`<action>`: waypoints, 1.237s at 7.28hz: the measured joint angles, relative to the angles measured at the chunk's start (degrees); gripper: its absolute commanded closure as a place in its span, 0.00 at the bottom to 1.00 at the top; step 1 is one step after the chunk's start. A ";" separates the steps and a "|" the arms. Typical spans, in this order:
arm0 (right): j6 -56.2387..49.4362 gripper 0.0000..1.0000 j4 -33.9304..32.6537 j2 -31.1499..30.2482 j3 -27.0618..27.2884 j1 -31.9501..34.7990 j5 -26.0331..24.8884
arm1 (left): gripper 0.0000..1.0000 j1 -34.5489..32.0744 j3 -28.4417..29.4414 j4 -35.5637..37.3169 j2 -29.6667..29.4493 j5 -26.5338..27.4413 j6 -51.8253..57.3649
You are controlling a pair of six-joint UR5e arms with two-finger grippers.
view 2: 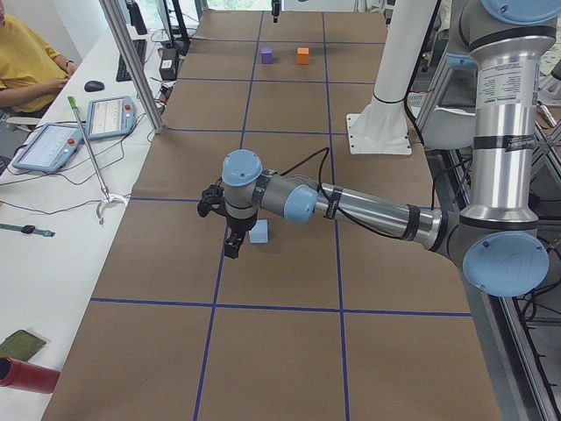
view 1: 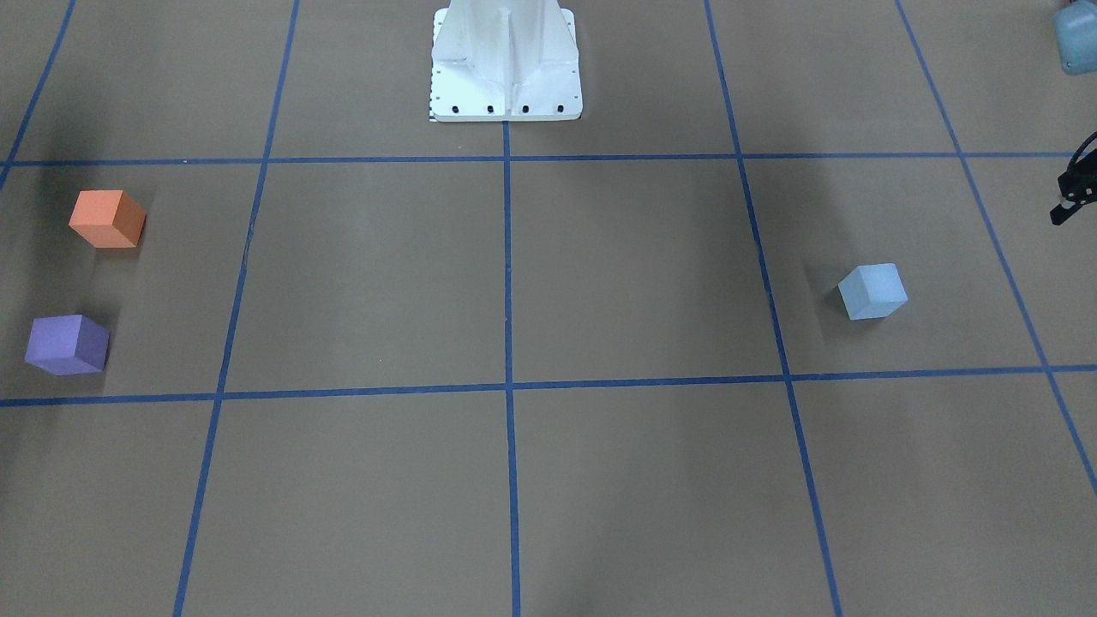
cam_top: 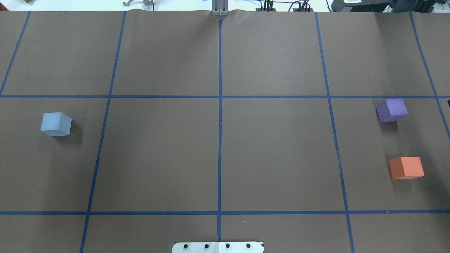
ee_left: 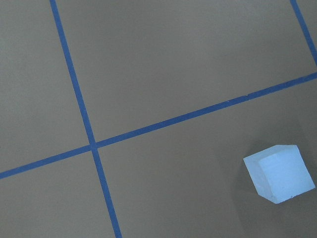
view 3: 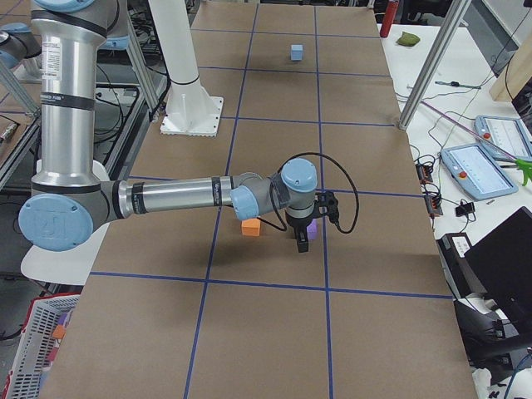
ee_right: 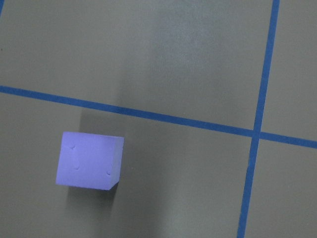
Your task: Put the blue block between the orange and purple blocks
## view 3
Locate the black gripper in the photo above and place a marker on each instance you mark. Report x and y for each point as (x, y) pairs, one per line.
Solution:
(298, 228)

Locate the light blue foam block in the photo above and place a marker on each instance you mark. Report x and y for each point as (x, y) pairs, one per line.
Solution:
(296, 52)

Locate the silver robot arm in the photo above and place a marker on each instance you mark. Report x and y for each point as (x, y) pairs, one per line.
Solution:
(17, 44)
(68, 202)

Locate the purple foam block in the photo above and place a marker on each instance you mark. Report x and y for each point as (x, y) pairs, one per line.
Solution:
(312, 230)

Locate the orange foam block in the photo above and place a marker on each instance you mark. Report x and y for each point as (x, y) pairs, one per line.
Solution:
(251, 227)

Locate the near blue teach pendant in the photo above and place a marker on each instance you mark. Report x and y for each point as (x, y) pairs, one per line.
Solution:
(476, 172)

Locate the blue teach pendant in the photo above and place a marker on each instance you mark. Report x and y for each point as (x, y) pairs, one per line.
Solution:
(476, 172)
(510, 134)

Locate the black laptop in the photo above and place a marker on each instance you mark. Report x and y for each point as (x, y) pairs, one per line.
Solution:
(502, 262)

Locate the far blue teach pendant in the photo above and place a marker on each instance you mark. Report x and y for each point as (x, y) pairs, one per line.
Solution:
(510, 134)

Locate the red bottle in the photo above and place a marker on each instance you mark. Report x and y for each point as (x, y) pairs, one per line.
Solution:
(388, 18)

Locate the white plastic basket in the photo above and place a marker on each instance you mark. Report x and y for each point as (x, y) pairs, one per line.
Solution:
(32, 361)

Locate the white pedestal column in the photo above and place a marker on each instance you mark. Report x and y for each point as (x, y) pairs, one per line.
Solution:
(190, 110)

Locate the aluminium frame post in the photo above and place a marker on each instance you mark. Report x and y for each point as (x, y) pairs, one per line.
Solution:
(443, 39)

